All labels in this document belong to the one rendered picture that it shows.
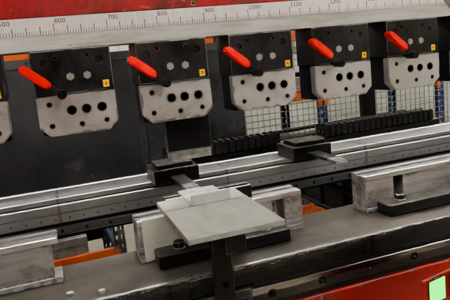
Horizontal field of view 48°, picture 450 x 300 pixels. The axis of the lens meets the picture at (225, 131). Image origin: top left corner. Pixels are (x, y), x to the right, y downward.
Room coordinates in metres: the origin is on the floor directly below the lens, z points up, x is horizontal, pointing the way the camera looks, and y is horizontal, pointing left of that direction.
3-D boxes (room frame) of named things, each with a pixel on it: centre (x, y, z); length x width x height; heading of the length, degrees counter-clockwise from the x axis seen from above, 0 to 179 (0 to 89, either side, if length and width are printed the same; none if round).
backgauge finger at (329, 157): (1.39, -0.25, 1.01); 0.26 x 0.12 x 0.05; 18
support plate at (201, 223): (0.97, 0.04, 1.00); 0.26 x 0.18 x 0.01; 18
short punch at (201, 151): (1.11, 0.08, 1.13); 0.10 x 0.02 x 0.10; 108
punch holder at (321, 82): (1.23, -0.27, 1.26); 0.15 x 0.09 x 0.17; 108
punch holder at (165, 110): (1.10, 0.11, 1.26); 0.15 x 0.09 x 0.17; 108
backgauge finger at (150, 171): (1.27, 0.13, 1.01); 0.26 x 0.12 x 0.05; 18
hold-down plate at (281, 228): (1.07, 0.03, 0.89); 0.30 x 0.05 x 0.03; 108
